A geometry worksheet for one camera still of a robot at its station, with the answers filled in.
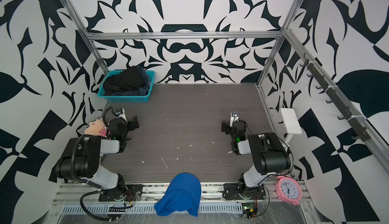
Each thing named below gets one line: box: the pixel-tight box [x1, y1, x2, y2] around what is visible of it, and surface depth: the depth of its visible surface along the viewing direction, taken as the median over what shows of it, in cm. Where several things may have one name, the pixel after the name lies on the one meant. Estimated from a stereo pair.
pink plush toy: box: [84, 117, 112, 140], surface depth 90 cm
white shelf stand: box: [280, 107, 303, 153], surface depth 75 cm
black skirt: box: [102, 65, 146, 96], surface depth 112 cm
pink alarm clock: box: [275, 175, 303, 206], surface depth 74 cm
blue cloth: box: [153, 172, 202, 217], surface depth 70 cm
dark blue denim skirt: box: [109, 65, 150, 96], surface depth 105 cm
